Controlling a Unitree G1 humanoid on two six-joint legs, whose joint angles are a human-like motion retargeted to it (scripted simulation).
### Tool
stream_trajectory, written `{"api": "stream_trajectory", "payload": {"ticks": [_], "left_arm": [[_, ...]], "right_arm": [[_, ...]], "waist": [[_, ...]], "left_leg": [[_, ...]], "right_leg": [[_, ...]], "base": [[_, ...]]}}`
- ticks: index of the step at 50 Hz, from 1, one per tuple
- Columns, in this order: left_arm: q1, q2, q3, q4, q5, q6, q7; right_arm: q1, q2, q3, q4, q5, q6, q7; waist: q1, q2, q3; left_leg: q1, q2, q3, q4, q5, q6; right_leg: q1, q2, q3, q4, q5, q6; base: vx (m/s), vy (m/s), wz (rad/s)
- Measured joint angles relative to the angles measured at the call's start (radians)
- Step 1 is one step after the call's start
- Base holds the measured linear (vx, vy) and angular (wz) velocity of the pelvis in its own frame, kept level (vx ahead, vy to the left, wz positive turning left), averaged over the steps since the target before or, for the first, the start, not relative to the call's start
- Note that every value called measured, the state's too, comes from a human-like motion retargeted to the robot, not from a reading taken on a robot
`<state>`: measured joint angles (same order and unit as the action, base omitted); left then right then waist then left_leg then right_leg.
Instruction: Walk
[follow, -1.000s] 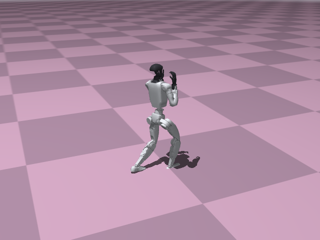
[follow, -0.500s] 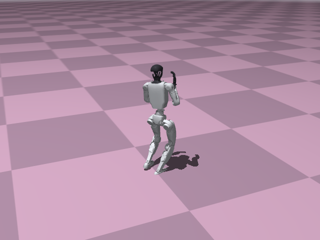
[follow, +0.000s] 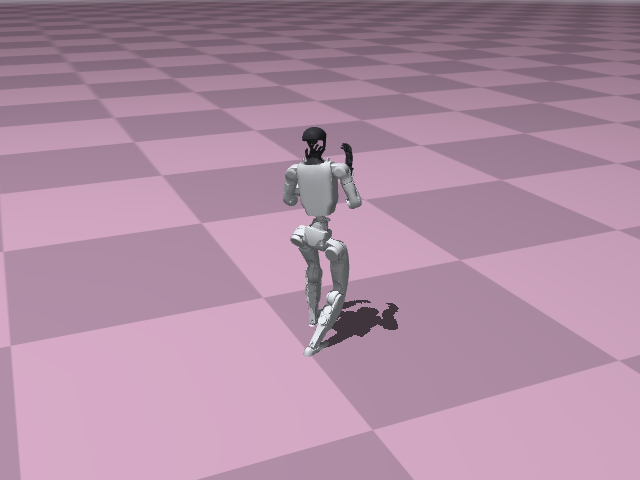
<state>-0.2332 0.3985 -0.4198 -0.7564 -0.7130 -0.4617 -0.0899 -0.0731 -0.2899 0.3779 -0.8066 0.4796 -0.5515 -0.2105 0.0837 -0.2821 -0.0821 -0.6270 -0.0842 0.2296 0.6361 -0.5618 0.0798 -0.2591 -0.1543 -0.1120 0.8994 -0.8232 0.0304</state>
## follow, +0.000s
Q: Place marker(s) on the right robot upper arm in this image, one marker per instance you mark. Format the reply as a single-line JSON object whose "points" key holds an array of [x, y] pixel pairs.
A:
{"points": [[342, 172]]}

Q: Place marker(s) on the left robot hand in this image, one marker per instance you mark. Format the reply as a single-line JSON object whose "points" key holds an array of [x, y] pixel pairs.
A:
{"points": [[306, 151]]}

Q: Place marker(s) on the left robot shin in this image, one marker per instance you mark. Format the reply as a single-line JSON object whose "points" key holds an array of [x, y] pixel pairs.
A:
{"points": [[313, 293]]}

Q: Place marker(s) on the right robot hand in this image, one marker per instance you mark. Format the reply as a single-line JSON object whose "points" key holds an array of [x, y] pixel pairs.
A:
{"points": [[349, 156]]}

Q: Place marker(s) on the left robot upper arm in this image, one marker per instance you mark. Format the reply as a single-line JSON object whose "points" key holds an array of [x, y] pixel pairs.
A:
{"points": [[290, 185]]}

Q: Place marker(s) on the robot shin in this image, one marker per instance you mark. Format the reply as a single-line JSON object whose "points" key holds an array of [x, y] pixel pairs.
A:
{"points": [[328, 317], [313, 293]]}

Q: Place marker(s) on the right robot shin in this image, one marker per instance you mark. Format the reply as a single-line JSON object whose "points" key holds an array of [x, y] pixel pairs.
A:
{"points": [[328, 317]]}

